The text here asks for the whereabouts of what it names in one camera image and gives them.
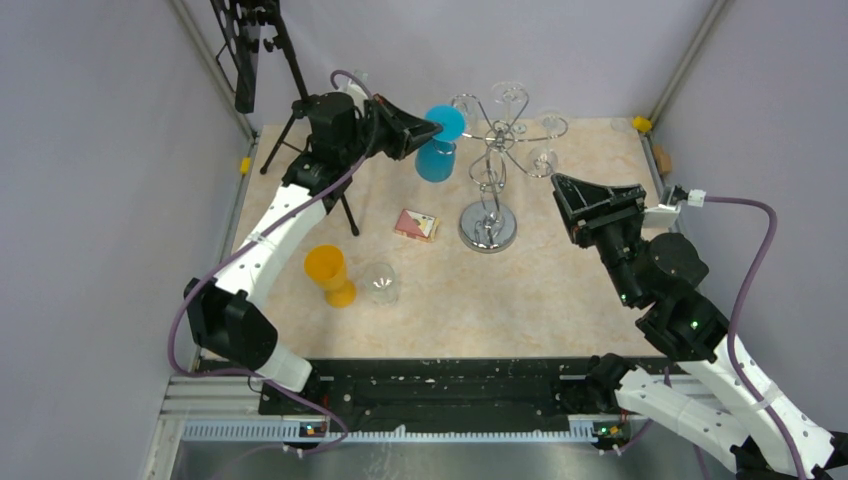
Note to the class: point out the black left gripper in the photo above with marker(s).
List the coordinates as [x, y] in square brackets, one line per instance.
[406, 130]

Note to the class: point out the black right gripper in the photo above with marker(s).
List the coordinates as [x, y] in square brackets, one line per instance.
[589, 207]

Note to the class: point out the blue wine glass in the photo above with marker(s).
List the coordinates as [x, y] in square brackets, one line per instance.
[435, 160]

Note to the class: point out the yellow wine glass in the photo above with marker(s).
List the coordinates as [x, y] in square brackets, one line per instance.
[326, 266]

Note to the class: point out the clear patterned wine glass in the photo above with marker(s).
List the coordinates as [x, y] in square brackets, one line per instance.
[381, 284]

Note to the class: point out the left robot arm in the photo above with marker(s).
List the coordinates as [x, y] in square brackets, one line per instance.
[223, 307]

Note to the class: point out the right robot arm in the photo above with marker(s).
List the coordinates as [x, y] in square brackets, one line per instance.
[756, 432]

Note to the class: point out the clear small wine glass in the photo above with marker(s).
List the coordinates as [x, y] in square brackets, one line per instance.
[543, 159]

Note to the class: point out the chrome wine glass rack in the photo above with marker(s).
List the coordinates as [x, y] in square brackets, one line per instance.
[489, 225]

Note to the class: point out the black tripod stand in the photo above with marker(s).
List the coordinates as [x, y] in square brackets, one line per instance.
[298, 86]

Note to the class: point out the yellow corner clamp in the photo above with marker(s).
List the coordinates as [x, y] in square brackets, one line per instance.
[641, 124]

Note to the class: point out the playing card box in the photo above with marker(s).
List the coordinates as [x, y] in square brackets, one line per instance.
[417, 226]

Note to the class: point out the black perforated plate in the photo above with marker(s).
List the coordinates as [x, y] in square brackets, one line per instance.
[241, 30]

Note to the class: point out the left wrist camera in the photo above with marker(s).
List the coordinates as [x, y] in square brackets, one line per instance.
[354, 89]

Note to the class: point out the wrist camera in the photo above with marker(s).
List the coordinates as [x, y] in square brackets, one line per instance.
[354, 89]
[673, 198]

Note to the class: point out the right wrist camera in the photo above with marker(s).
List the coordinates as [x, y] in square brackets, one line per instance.
[673, 198]

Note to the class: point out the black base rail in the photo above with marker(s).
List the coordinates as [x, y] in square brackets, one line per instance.
[444, 396]

